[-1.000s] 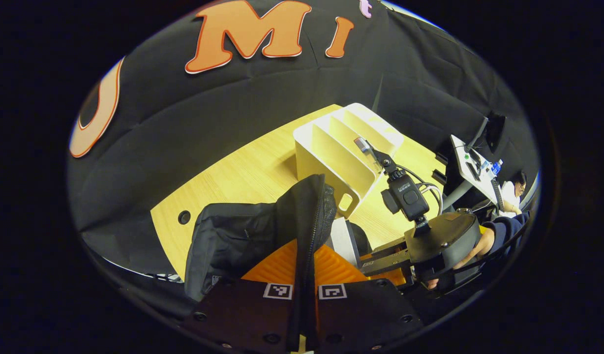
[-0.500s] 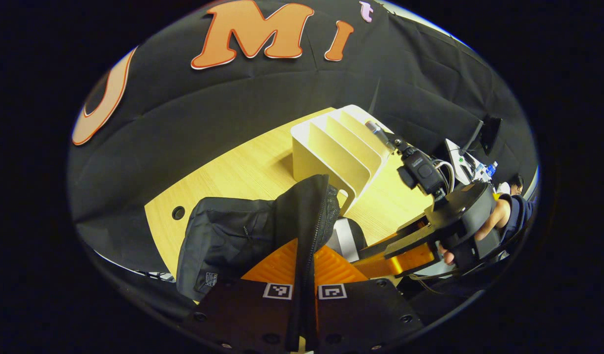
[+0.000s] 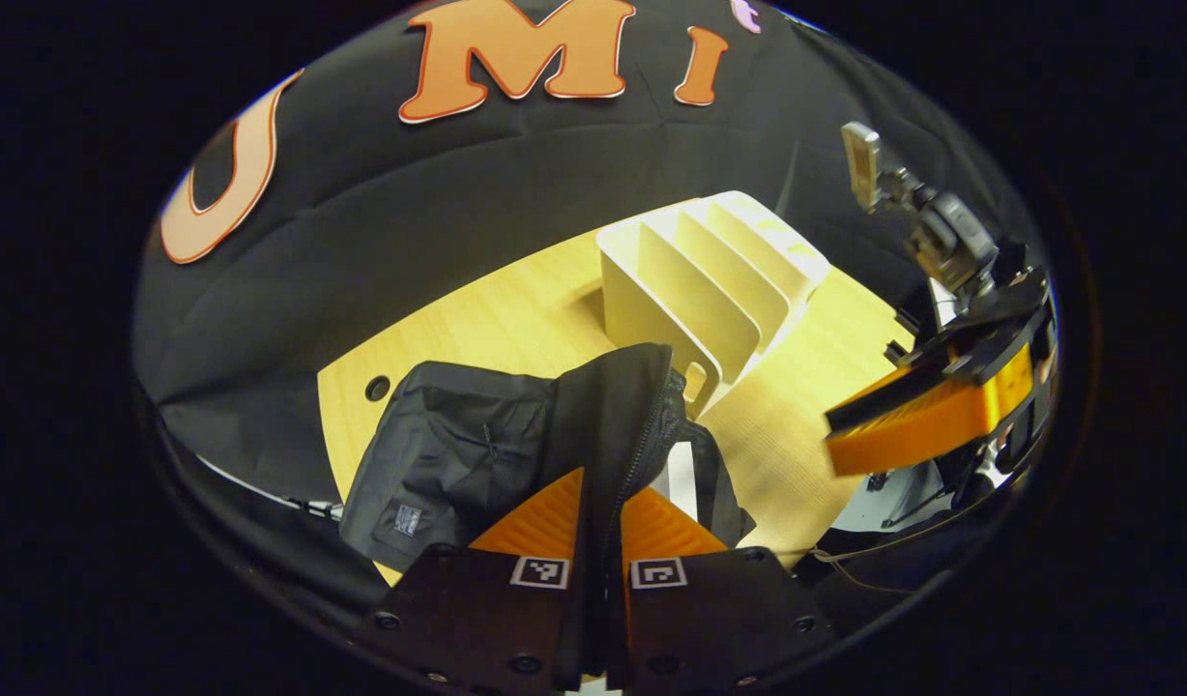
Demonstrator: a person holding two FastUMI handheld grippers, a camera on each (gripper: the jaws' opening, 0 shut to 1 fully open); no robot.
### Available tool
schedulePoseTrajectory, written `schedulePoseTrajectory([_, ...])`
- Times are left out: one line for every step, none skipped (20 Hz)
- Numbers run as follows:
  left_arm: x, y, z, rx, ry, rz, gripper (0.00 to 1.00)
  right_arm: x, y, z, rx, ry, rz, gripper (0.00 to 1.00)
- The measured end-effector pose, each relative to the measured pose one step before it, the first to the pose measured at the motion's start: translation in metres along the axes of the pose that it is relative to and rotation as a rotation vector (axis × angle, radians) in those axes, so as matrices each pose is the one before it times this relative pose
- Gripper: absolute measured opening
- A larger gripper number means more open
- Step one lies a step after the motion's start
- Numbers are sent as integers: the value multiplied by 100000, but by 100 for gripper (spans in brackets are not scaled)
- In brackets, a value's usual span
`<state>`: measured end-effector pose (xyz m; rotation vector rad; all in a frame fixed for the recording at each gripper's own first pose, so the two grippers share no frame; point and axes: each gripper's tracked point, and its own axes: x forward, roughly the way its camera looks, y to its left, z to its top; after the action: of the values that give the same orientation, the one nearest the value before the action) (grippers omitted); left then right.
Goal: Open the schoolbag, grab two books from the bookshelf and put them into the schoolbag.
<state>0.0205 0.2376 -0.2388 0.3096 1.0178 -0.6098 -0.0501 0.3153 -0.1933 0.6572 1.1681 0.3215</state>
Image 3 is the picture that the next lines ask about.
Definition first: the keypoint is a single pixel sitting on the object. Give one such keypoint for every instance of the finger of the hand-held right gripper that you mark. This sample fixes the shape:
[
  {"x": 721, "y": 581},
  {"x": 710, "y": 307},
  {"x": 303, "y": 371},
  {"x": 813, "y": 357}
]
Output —
[
  {"x": 990, "y": 324},
  {"x": 883, "y": 401}
]

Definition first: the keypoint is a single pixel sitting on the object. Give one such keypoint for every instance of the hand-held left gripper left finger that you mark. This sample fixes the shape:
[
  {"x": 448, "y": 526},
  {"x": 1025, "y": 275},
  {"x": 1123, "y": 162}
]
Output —
[{"x": 477, "y": 619}]

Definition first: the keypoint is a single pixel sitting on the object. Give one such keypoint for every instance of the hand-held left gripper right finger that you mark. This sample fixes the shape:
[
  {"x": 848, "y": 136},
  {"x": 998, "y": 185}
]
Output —
[{"x": 719, "y": 619}]

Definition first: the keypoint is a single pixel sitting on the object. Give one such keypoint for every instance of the black backdrop cloth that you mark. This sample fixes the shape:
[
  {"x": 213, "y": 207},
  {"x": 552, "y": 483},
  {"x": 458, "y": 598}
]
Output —
[{"x": 410, "y": 213}]

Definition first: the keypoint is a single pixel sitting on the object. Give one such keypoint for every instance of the white bookshelf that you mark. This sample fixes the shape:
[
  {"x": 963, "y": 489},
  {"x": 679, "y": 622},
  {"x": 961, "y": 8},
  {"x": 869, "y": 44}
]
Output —
[{"x": 651, "y": 300}]

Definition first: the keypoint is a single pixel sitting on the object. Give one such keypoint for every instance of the black schoolbag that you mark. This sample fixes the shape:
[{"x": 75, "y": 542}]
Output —
[{"x": 458, "y": 435}]

